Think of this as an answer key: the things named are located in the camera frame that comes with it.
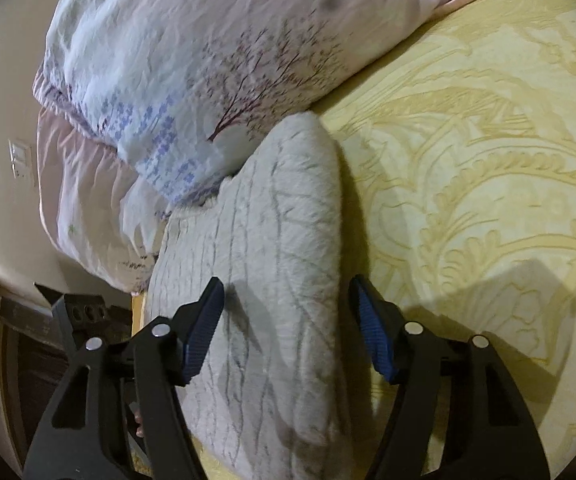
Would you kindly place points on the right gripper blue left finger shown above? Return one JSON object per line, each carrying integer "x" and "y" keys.
{"x": 86, "y": 429}

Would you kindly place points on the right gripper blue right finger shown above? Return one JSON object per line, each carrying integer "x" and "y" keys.
{"x": 457, "y": 413}

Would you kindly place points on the beige cable knit sweater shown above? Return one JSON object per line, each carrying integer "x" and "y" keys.
{"x": 270, "y": 401}

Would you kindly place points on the person's hand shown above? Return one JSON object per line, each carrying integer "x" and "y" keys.
{"x": 139, "y": 422}

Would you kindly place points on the pink floral pillow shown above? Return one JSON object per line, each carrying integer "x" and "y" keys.
{"x": 96, "y": 209}

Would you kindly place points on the yellow patterned bedsheet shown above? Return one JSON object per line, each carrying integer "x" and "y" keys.
{"x": 457, "y": 157}

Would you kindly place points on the blue floral tree pillow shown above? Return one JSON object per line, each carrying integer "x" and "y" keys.
{"x": 185, "y": 90}

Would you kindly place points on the white wall switch plate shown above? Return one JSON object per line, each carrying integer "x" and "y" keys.
{"x": 22, "y": 162}

